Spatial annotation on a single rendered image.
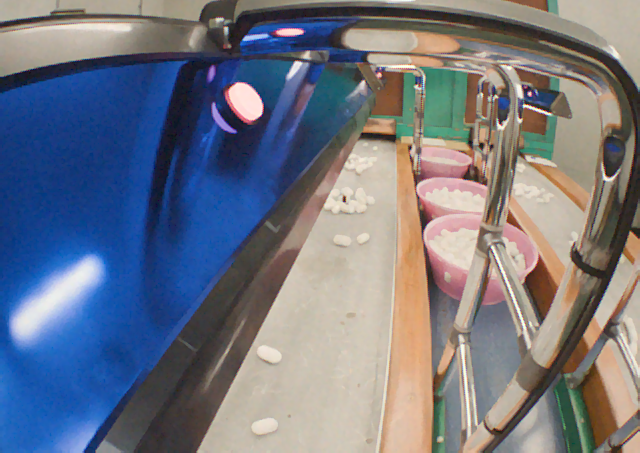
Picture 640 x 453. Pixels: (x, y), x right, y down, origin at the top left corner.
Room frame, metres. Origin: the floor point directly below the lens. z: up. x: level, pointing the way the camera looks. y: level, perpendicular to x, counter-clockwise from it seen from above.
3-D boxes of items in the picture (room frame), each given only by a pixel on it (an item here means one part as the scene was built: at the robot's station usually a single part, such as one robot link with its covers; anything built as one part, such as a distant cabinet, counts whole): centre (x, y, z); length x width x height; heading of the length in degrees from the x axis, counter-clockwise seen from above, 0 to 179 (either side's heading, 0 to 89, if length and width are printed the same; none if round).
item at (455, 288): (0.54, -0.35, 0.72); 0.27 x 0.27 x 0.10
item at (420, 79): (1.12, -0.27, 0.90); 0.20 x 0.19 x 0.45; 167
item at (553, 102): (1.02, -0.74, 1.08); 0.62 x 0.08 x 0.07; 167
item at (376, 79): (1.14, -0.19, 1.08); 0.62 x 0.08 x 0.07; 167
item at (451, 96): (1.80, -0.66, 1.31); 1.36 x 0.55 x 0.95; 77
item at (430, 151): (1.25, -0.50, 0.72); 0.27 x 0.27 x 0.10
